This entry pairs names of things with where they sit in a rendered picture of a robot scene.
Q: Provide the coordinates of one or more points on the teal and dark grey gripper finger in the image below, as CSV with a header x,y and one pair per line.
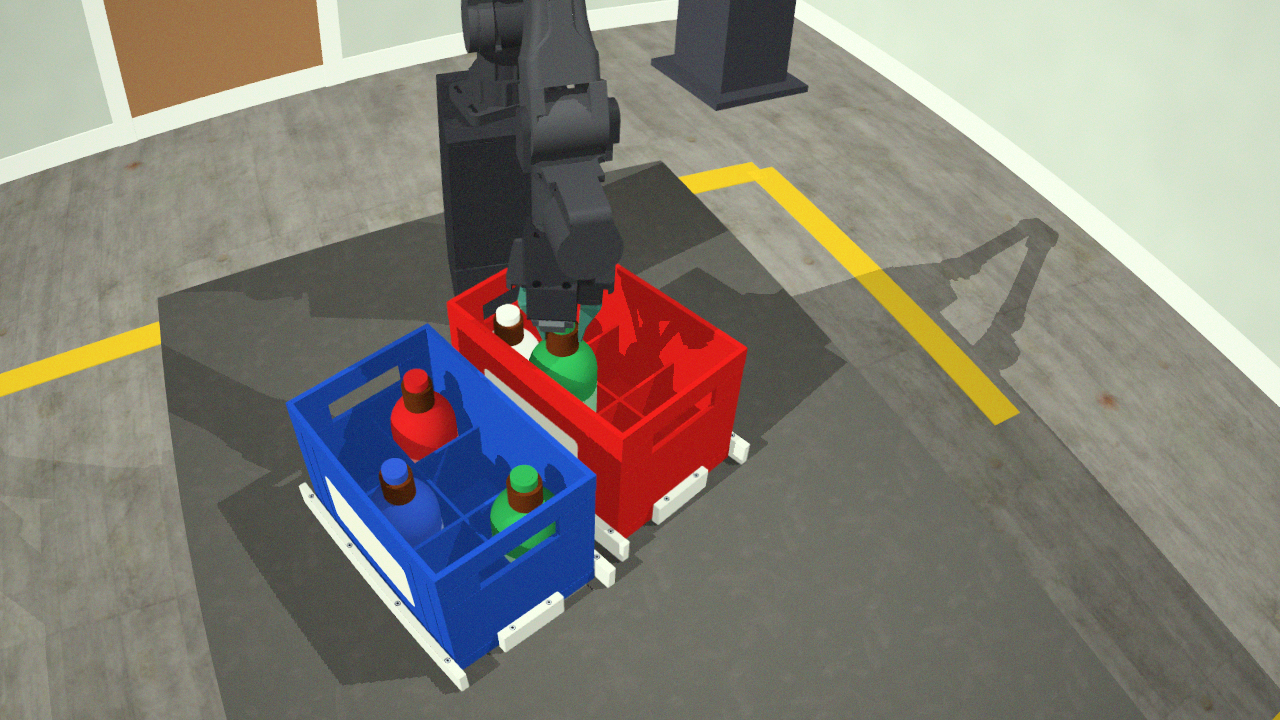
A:
x,y
587,314
522,305

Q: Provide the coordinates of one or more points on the white bottle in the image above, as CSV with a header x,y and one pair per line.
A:
x,y
509,326

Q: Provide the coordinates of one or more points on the blue plastic bottle crate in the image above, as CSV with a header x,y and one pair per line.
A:
x,y
463,614

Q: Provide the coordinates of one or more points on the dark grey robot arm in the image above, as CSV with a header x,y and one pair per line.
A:
x,y
572,130

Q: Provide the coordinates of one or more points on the red crate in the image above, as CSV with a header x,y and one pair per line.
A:
x,y
656,361

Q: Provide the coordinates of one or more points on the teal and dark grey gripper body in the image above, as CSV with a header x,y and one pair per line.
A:
x,y
587,295

